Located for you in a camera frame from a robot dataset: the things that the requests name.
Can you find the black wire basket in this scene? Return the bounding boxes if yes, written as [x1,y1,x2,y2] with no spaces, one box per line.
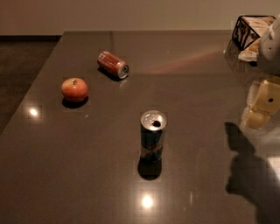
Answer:
[232,15,276,51]

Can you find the red apple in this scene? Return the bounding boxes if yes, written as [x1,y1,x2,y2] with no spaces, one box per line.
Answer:
[61,78,88,102]

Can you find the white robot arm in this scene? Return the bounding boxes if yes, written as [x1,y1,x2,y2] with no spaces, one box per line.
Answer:
[242,17,280,129]

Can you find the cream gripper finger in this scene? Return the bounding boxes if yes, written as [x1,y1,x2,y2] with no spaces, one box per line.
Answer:
[243,76,280,129]

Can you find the Red Bull can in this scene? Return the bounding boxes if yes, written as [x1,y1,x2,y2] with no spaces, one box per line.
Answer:
[140,110,167,164]

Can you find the orange soda can lying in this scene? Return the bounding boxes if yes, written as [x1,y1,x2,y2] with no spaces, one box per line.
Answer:
[97,51,130,79]

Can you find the snack packets in basket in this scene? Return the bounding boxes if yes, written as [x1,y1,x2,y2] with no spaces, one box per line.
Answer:
[232,16,276,62]

